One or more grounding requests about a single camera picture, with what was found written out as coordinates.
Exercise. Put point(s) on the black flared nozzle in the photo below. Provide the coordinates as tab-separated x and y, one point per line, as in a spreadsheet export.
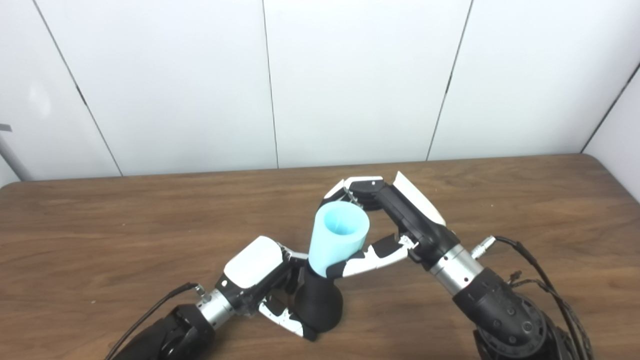
320	305

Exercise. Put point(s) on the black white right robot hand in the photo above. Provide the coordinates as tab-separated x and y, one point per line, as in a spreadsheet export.
415	220

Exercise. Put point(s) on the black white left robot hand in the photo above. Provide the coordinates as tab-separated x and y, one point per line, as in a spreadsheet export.
252	262

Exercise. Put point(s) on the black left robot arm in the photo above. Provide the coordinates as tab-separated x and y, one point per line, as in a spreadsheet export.
170	335

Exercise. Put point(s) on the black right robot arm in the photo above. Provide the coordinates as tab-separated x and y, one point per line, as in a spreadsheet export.
500	310

